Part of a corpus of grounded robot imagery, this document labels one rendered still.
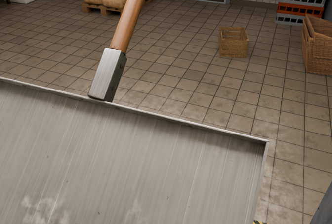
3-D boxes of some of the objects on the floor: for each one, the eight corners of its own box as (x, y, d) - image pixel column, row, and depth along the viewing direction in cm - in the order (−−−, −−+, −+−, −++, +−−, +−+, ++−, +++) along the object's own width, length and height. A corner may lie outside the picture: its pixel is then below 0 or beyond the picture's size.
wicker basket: (298, 71, 311) (306, 48, 295) (294, 49, 355) (300, 27, 339) (348, 78, 300) (358, 54, 284) (337, 54, 344) (346, 32, 328)
